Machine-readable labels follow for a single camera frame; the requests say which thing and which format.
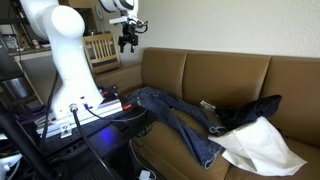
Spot black robot table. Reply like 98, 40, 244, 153
19, 106, 158, 163

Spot black tripod leg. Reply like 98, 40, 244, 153
0, 102, 55, 180

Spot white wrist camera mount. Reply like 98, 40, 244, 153
108, 14, 148, 34

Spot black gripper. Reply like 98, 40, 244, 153
118, 23, 140, 54

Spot light wooden slatted chair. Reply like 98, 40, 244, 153
82, 32, 122, 76

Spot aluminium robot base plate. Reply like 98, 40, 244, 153
35, 97, 125, 139

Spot black garment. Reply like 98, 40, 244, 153
215, 94, 283, 132

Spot thick black cable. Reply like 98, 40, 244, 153
68, 103, 116, 180

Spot white cloth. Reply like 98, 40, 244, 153
207, 116, 308, 177

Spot metal trash bin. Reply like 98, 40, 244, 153
3, 77, 30, 100

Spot small grey patterned cloth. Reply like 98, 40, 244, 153
199, 100, 217, 113

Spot tan leather couch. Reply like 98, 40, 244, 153
94, 47, 320, 180

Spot white power adapter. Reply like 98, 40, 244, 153
138, 169, 152, 180

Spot thin white cable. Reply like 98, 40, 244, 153
128, 139, 158, 180

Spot blue denim jeans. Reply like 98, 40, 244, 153
127, 86, 229, 170

